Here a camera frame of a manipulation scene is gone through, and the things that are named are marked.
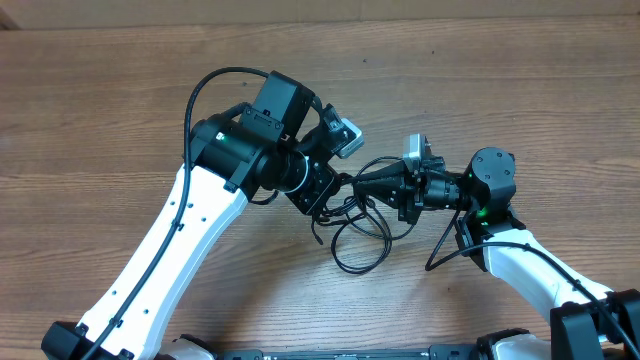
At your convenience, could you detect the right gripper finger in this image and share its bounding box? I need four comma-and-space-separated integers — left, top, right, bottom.
352, 160, 415, 193
354, 187, 405, 212

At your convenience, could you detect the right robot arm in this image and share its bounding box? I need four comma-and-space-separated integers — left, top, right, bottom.
350, 147, 639, 359

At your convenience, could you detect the thick black USB cable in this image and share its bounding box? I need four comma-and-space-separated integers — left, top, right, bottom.
309, 172, 395, 276

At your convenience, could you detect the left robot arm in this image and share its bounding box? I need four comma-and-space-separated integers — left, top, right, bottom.
41, 71, 363, 360

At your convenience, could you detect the cardboard backdrop panel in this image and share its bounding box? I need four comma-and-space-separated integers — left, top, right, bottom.
1, 0, 639, 30

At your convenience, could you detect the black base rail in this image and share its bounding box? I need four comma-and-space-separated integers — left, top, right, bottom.
216, 344, 492, 360

